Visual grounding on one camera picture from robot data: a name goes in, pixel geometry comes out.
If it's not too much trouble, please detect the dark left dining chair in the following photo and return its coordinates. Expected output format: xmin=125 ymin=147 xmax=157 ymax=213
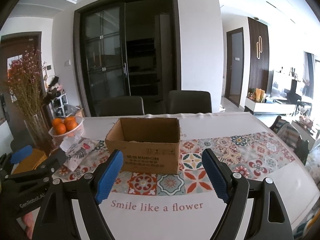
xmin=98 ymin=96 xmax=145 ymax=116

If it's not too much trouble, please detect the brown cardboard box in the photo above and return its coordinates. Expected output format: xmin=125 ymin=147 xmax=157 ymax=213
xmin=105 ymin=118 xmax=181 ymax=174

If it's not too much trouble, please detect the dark glass door cabinet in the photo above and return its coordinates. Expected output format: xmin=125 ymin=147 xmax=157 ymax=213
xmin=73 ymin=0 xmax=181 ymax=116

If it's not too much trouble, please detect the glass vase with dried flowers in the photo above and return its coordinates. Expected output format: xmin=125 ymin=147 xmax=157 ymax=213
xmin=4 ymin=48 xmax=54 ymax=155

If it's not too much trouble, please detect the dark dining chair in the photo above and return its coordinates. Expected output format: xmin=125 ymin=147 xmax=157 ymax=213
xmin=167 ymin=90 xmax=212 ymax=114
xmin=98 ymin=96 xmax=145 ymax=116

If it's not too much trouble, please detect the dark right dining chair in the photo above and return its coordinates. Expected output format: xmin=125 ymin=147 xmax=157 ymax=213
xmin=167 ymin=90 xmax=212 ymax=114

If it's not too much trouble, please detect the floral fabric tissue pouch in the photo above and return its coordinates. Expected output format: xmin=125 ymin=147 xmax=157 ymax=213
xmin=59 ymin=136 xmax=98 ymax=171

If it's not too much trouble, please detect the patterned table runner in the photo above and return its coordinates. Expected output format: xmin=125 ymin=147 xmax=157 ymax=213
xmin=52 ymin=130 xmax=297 ymax=197

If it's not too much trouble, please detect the white basket of oranges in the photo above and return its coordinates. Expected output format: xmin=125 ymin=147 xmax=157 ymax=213
xmin=48 ymin=116 xmax=84 ymax=141

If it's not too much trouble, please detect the white tv console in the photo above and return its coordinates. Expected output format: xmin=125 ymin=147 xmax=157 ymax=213
xmin=244 ymin=98 xmax=300 ymax=114

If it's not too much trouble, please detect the woven yellow placemat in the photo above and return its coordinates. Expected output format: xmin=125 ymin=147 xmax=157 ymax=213
xmin=12 ymin=149 xmax=47 ymax=174

